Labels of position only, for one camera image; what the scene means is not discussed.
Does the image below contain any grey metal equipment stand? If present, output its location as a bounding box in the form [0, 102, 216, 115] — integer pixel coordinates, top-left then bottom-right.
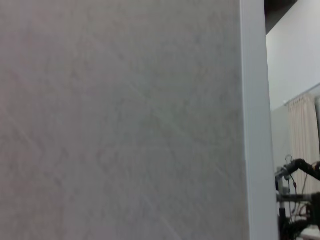
[274, 166, 320, 240]

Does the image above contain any beige curtain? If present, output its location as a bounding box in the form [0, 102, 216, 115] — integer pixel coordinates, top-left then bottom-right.
[286, 94, 317, 196]

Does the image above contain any white partition frame post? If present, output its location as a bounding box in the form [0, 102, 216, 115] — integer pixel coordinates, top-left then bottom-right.
[239, 0, 280, 240]

